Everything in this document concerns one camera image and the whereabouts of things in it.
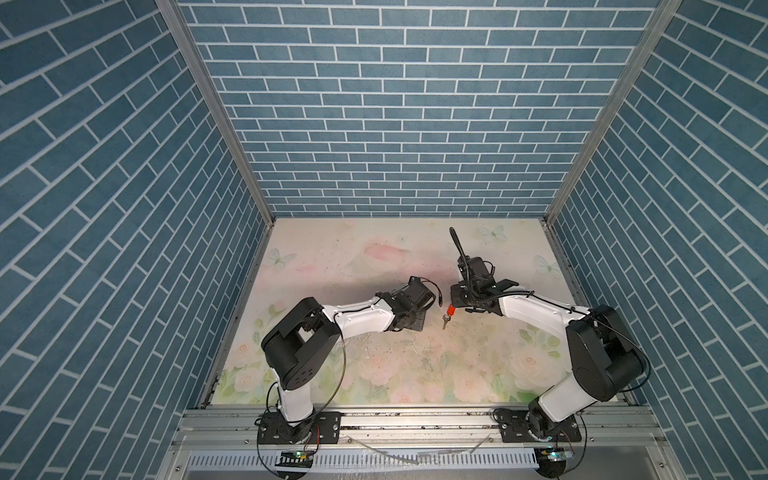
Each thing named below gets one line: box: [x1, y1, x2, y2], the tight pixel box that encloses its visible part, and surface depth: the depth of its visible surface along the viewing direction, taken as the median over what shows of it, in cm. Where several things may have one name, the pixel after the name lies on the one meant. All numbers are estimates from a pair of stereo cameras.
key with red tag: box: [442, 303, 457, 330], surface depth 96 cm
